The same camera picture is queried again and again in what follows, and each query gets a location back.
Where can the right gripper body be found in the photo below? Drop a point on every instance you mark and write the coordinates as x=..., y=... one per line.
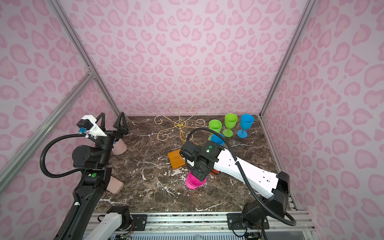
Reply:
x=199, y=172

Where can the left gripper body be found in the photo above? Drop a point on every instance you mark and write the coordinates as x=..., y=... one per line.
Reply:
x=107, y=145

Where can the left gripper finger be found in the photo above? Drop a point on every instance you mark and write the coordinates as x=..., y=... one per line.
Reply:
x=121, y=125
x=101, y=121

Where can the magenta wine glass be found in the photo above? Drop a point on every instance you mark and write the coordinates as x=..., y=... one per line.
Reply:
x=193, y=183

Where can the blue wine glass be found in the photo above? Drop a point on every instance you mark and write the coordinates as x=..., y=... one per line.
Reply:
x=245, y=123
x=218, y=140

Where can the green wine glass front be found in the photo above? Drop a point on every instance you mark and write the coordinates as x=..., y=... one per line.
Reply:
x=215, y=125

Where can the green wine glass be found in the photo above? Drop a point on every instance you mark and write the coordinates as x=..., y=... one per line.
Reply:
x=215, y=125
x=230, y=122

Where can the blue wine glass front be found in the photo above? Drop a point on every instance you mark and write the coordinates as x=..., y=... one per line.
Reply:
x=245, y=123

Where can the red wine glass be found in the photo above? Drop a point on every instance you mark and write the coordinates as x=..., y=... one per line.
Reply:
x=215, y=172

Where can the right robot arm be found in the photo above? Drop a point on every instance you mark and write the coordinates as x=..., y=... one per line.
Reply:
x=271, y=191

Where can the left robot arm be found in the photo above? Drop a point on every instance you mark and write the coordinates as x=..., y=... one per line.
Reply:
x=93, y=163

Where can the wooden rack base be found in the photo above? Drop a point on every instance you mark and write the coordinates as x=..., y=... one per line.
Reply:
x=177, y=161

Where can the pink pen holder cup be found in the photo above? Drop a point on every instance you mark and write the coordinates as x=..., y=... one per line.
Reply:
x=119, y=147

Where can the pink sponge block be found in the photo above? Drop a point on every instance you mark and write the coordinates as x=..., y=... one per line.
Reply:
x=114, y=186

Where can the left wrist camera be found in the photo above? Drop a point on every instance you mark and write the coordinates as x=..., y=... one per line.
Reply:
x=88, y=125

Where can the gold wire glass rack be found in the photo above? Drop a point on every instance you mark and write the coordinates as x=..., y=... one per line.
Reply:
x=182, y=125

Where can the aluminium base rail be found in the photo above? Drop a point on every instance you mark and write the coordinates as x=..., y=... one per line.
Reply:
x=194, y=226

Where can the diagonal aluminium frame bar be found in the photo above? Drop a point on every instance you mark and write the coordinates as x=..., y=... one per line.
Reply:
x=28, y=149

